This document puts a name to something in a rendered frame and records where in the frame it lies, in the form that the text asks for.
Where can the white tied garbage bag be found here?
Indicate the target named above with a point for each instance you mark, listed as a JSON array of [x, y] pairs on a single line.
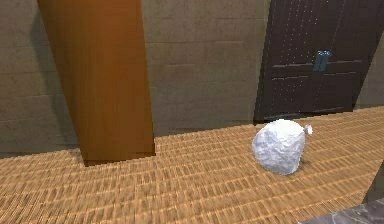
[[279, 147]]

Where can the brown wooden door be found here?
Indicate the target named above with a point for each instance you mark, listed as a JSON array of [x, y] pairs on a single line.
[[103, 80]]

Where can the dark brown cabinet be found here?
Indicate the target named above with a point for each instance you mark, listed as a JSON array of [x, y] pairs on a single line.
[[300, 60]]

